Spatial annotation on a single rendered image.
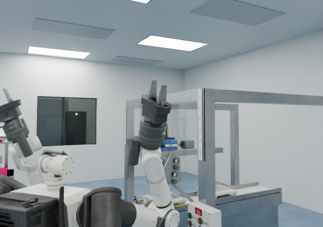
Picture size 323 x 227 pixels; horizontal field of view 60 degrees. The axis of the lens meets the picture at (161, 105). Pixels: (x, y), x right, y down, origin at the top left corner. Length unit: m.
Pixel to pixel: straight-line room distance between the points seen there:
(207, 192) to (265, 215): 1.51
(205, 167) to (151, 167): 0.47
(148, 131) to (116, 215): 0.26
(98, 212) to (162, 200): 0.28
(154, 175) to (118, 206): 0.16
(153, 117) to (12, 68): 6.10
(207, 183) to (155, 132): 0.56
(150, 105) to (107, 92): 6.24
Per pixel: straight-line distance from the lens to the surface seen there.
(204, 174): 1.37
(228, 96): 1.43
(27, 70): 6.86
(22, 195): 1.00
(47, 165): 1.03
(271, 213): 2.90
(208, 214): 1.29
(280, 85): 5.59
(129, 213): 0.93
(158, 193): 1.04
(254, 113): 6.00
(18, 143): 1.28
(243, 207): 2.56
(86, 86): 6.98
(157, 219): 1.05
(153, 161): 0.93
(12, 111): 1.30
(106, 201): 0.88
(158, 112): 0.85
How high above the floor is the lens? 1.48
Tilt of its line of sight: 3 degrees up
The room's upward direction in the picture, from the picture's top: straight up
